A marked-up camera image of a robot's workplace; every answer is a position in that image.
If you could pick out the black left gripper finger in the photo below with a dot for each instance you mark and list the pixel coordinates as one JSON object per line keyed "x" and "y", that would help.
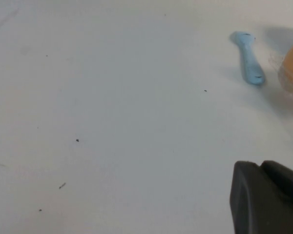
{"x": 268, "y": 202}

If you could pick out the clear plastic egg tray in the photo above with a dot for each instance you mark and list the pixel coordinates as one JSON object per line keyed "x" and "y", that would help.
{"x": 289, "y": 95}

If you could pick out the light blue plastic fork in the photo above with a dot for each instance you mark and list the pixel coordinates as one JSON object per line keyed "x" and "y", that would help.
{"x": 249, "y": 61}

